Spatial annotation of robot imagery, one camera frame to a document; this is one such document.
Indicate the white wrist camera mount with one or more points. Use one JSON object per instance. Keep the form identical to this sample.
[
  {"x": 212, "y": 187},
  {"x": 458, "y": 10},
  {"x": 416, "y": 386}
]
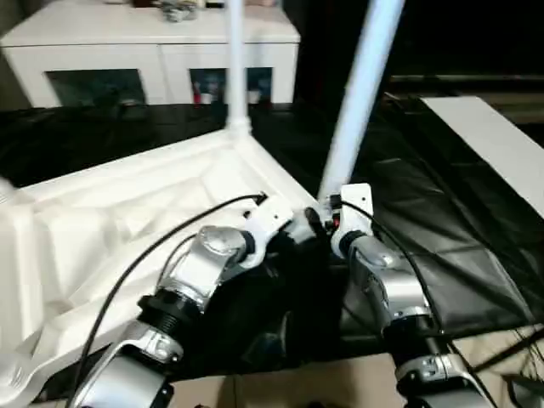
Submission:
[
  {"x": 355, "y": 208},
  {"x": 268, "y": 221}
]

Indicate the white cabinet with glass doors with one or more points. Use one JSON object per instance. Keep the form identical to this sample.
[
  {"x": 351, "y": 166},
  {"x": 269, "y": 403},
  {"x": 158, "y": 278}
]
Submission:
[{"x": 106, "y": 47}]

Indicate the black metal stand frame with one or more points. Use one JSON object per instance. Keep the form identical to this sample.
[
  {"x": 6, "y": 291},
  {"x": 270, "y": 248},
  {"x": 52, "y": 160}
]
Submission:
[{"x": 508, "y": 348}]

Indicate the black work mat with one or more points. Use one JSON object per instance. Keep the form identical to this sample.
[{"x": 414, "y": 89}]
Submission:
[{"x": 425, "y": 234}]

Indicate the black metal rail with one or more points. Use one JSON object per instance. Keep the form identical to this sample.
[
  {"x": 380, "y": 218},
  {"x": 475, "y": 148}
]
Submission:
[{"x": 467, "y": 79}]

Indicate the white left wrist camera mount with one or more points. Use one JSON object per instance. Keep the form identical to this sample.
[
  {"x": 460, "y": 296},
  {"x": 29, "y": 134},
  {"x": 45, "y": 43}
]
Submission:
[{"x": 268, "y": 221}]

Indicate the white plastic table leg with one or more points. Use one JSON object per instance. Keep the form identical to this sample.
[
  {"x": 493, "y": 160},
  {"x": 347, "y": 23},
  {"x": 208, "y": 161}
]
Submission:
[
  {"x": 238, "y": 64},
  {"x": 6, "y": 191},
  {"x": 361, "y": 93}
]

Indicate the white plastic table top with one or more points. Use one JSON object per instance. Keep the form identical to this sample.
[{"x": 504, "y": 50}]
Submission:
[{"x": 106, "y": 212}]

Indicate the white flat board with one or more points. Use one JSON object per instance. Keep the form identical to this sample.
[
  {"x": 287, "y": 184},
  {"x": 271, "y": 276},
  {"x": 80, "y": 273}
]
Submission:
[{"x": 489, "y": 140}]

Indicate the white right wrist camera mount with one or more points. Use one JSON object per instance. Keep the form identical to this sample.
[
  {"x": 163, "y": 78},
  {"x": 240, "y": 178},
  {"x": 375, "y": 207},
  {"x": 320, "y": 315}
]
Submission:
[{"x": 355, "y": 208}]

